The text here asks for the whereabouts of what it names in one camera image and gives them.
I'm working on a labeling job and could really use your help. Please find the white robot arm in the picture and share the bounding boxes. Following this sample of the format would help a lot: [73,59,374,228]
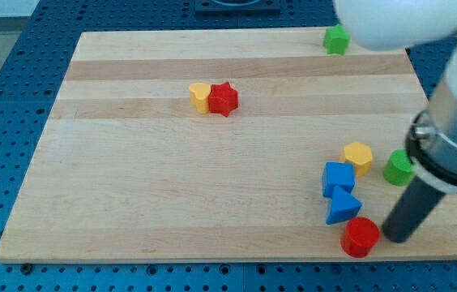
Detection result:
[334,0,457,194]

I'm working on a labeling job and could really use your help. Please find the red star block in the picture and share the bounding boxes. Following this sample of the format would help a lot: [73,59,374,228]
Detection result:
[208,82,239,117]

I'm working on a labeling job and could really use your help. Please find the green star block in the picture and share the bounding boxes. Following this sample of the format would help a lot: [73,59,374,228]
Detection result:
[322,24,350,55]

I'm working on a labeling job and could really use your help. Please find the wooden board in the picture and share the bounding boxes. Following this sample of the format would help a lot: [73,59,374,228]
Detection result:
[0,26,457,264]

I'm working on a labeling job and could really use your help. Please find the yellow heart block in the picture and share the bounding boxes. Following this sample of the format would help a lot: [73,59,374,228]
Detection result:
[189,83,211,114]

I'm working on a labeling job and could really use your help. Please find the blue cube block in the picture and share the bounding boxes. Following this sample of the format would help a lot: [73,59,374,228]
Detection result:
[322,161,355,198]

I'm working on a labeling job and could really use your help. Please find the blue triangle block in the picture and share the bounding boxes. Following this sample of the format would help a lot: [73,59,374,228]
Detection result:
[326,186,362,225]

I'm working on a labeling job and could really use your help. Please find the yellow hexagon block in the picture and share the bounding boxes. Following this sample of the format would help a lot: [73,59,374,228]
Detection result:
[339,141,374,178]

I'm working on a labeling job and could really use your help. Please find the red cylinder block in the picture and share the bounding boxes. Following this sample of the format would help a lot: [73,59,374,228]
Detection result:
[340,217,380,258]

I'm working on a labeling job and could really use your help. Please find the green cylinder block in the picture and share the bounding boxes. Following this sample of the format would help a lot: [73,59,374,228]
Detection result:
[382,149,414,187]

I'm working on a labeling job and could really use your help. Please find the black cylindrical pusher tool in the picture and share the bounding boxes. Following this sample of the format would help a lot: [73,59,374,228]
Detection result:
[382,177,446,243]

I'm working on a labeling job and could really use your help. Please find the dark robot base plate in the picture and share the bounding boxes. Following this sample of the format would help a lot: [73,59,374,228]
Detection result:
[194,0,281,15]

